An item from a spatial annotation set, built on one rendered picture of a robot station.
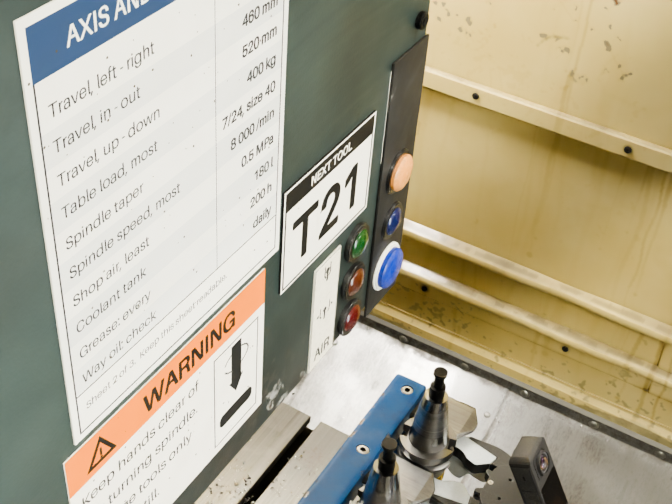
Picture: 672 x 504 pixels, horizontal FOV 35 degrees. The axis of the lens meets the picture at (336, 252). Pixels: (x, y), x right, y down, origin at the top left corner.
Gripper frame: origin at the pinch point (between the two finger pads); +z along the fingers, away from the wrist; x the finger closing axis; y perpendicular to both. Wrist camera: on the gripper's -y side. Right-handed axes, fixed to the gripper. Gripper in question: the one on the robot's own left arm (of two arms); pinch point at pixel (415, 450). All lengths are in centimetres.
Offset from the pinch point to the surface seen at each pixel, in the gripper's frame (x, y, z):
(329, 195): -32, -56, -2
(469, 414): 6.6, -2.0, -3.2
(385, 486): -12.4, -8.1, -1.7
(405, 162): -24, -54, -3
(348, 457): -7.3, -2.7, 4.9
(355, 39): -31, -65, -2
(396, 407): 1.9, -2.9, 3.9
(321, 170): -34, -58, -2
